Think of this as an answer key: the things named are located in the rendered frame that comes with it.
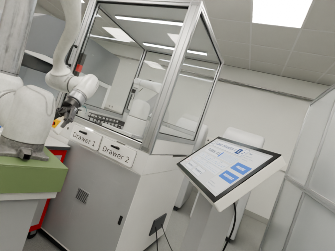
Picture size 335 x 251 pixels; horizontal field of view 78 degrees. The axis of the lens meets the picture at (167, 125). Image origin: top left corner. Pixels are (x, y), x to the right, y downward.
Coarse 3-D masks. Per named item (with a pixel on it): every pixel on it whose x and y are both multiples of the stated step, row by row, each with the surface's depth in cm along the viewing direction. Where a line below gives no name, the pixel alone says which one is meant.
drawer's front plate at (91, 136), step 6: (78, 126) 160; (72, 132) 161; (78, 132) 159; (90, 132) 154; (72, 138) 161; (84, 138) 156; (90, 138) 153; (96, 138) 151; (84, 144) 155; (90, 144) 153; (96, 144) 150
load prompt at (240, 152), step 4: (216, 144) 117; (220, 144) 114; (224, 144) 111; (228, 144) 108; (220, 148) 109; (224, 148) 107; (228, 148) 104; (232, 148) 102; (236, 148) 100; (240, 148) 97; (232, 152) 98; (236, 152) 96; (240, 152) 94; (244, 152) 92; (240, 156) 91
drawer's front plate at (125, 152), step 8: (104, 144) 147; (112, 144) 145; (120, 144) 143; (104, 152) 146; (112, 152) 144; (120, 152) 141; (128, 152) 139; (136, 152) 138; (120, 160) 140; (128, 160) 138
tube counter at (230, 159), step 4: (216, 152) 107; (220, 152) 105; (224, 152) 102; (220, 156) 101; (224, 156) 99; (228, 156) 97; (232, 156) 95; (224, 160) 95; (228, 160) 93; (232, 160) 91
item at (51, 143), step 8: (0, 128) 144; (48, 136) 167; (48, 144) 145; (56, 144) 152; (64, 144) 160; (56, 152) 152; (64, 152) 158; (40, 200) 152; (48, 200) 158; (40, 208) 154; (40, 216) 157; (32, 224) 153; (40, 224) 159; (32, 232) 157
